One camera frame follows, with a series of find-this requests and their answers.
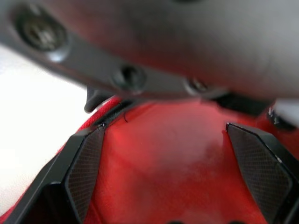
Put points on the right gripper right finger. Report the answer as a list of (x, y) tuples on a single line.
[(261, 168)]

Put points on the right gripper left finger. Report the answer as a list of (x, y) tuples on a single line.
[(79, 168)]

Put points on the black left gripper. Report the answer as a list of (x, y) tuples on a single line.
[(93, 58)]

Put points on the black pouch with clear lid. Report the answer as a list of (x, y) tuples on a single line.
[(114, 114)]

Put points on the red table tennis paddle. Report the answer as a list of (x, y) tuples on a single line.
[(163, 151)]

